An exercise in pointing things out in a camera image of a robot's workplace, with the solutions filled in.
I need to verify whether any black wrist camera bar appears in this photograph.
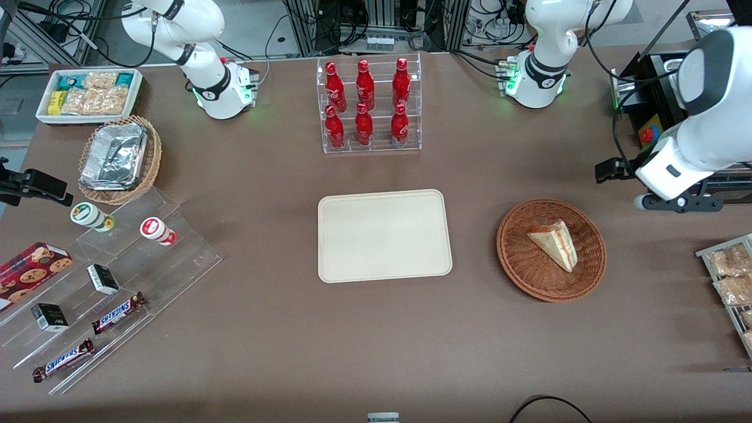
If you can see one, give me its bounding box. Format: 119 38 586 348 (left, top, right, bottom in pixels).
633 193 724 213

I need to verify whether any black looped cable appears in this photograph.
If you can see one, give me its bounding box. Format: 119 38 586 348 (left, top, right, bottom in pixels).
508 395 594 423

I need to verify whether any small clear nut snack bag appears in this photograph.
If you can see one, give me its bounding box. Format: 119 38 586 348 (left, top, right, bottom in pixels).
82 72 118 90

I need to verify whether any glass steel appliance lid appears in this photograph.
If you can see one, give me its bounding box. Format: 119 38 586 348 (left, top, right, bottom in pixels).
686 10 735 41

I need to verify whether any black food warmer appliance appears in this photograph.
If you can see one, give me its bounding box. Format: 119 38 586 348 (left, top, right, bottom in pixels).
611 50 752 206

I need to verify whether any black clamp mount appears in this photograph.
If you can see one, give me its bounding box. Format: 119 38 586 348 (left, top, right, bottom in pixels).
0 157 75 207

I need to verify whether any red cookie box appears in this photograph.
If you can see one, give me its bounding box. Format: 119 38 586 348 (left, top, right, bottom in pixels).
0 242 73 313

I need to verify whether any light wicker basket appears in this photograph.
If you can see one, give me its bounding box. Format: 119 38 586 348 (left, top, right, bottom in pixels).
78 115 163 206

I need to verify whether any white rectangular snack bin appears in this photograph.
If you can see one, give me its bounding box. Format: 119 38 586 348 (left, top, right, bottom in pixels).
35 68 144 126

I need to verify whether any red lid yoghurt cup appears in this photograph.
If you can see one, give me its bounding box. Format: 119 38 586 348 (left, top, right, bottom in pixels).
140 217 177 246

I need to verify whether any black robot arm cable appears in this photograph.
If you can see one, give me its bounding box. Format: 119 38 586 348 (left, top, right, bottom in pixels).
585 0 694 180

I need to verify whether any triangular sandwich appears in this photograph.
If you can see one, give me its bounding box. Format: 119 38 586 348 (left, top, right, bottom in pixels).
527 220 579 273

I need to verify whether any large clear nut snack bag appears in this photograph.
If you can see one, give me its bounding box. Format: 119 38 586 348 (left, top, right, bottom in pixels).
61 87 130 116

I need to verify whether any silver foil tray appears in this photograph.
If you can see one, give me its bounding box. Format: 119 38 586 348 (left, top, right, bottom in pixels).
79 122 149 192

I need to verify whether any clear acrylic stepped display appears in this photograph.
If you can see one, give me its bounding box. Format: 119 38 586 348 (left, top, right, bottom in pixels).
0 187 223 395

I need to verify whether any clear acrylic bottle rack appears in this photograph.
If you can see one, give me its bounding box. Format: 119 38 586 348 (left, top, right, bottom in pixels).
316 53 422 155

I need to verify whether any aluminium equipment rack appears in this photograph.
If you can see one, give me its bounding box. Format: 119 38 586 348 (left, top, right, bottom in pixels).
285 0 471 56

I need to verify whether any aluminium frame structure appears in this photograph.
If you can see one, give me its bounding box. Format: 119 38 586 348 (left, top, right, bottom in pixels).
0 0 106 66

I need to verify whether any snickers chocolate bar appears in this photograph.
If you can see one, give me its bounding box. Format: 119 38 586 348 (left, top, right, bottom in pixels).
91 291 147 335
32 338 95 384

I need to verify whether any brown round wicker basket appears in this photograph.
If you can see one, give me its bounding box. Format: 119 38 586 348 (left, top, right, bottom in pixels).
496 199 606 303

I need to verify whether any beige plastic tray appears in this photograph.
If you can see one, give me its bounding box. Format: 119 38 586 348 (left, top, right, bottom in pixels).
318 189 453 284

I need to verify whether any red cola bottle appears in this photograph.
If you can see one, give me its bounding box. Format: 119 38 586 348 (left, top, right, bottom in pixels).
355 59 375 111
354 102 374 147
391 102 409 147
324 61 348 113
324 105 345 150
392 57 411 108

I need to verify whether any green lid yoghurt cup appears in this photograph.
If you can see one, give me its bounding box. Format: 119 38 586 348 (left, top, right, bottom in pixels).
70 202 115 233

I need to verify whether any small black carton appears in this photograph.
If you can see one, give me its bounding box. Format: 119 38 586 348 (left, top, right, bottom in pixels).
87 264 120 296
31 303 69 333

